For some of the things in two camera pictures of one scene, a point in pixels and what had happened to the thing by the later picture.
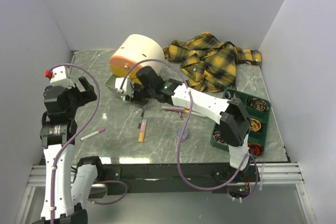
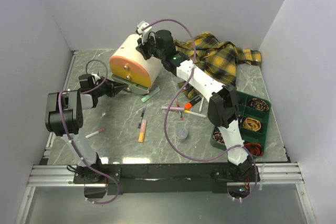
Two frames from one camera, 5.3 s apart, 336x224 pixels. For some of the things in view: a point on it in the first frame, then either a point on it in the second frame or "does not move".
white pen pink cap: x=100 y=130 does not move
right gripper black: x=135 y=98 -> x=140 y=48
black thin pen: x=143 y=110 does not move
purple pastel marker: x=173 y=108 does not move
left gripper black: x=85 y=96 -> x=114 y=87
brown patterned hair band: x=217 y=136 does not move
